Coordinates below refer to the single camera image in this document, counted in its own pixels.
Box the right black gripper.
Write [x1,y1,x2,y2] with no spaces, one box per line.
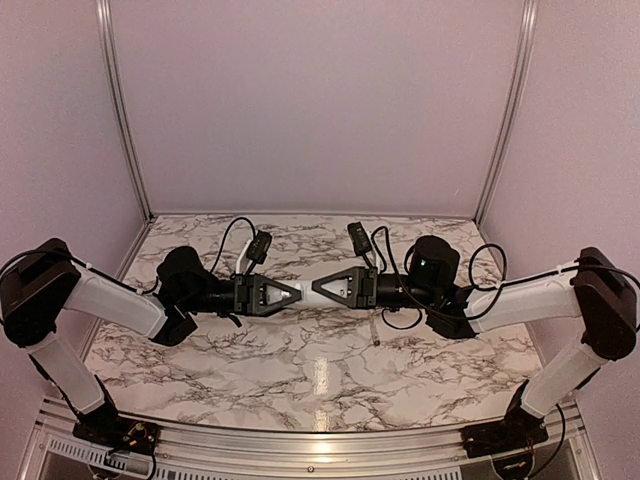
[312,266,439,310]

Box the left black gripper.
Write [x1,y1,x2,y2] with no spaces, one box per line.
[182,273,304,318]

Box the white remote control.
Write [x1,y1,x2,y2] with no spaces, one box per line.
[282,280,348,308]

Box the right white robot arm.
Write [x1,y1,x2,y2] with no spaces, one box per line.
[311,235,639,448]

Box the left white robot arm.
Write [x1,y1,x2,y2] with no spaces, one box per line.
[1,238,302,445]

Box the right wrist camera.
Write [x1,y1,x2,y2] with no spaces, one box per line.
[347,222,387,273]

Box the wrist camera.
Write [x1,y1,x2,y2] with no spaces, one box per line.
[235,230,273,275]
[347,222,387,273]

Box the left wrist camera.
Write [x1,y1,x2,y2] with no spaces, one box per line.
[235,230,273,275]

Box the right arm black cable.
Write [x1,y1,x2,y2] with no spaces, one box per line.
[372,225,640,331]

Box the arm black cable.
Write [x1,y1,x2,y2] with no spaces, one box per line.
[0,214,259,301]
[372,225,640,331]

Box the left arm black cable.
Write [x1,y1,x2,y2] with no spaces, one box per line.
[0,214,259,301]

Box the front aluminium rail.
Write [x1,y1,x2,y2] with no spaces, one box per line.
[19,397,601,480]

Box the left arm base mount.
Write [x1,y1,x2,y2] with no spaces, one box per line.
[73,405,160,456]

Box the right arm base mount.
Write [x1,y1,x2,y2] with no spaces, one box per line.
[461,381,549,458]

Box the left aluminium frame post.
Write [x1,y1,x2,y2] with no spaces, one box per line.
[95,0,154,223]

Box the aluminium frame post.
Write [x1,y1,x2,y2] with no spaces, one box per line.
[95,0,154,223]
[473,0,539,229]

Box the right aluminium frame post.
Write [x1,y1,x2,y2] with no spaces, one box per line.
[473,0,539,229]

